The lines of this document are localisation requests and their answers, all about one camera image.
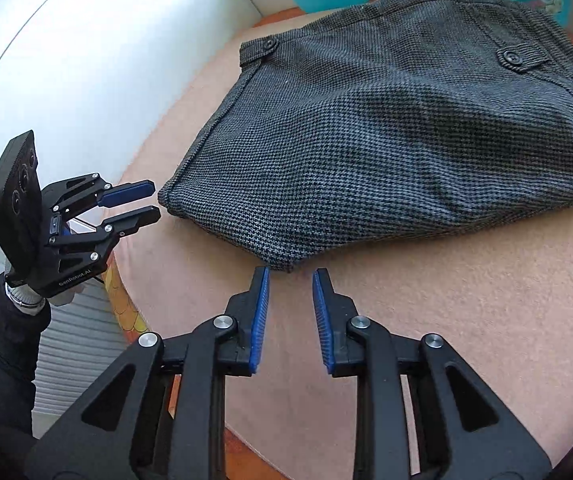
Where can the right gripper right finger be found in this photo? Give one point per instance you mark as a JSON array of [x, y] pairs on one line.
[[422, 411]]

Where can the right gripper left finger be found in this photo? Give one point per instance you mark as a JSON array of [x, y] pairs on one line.
[[157, 412]]

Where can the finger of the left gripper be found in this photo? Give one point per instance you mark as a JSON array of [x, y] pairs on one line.
[[125, 193], [132, 221]]

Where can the grey houndstooth shorts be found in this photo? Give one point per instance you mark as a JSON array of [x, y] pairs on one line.
[[394, 119]]

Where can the black sleeved left forearm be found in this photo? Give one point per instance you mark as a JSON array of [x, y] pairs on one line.
[[20, 332]]

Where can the grey gloved left hand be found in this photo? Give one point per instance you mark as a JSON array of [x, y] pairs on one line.
[[25, 300]]

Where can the white cabinet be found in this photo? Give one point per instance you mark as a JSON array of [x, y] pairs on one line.
[[91, 78]]

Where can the black camera box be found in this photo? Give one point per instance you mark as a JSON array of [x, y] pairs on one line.
[[20, 203]]

